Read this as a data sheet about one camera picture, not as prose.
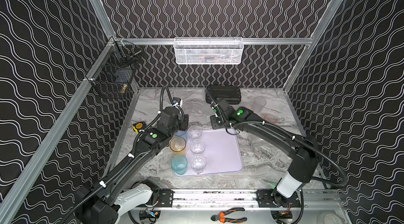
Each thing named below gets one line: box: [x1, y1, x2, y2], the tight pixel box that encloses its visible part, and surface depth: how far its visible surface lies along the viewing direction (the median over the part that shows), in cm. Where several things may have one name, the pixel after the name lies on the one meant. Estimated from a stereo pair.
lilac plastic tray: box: [173, 128, 244, 177], surface depth 90 cm
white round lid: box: [316, 211, 342, 224], surface depth 69 cm
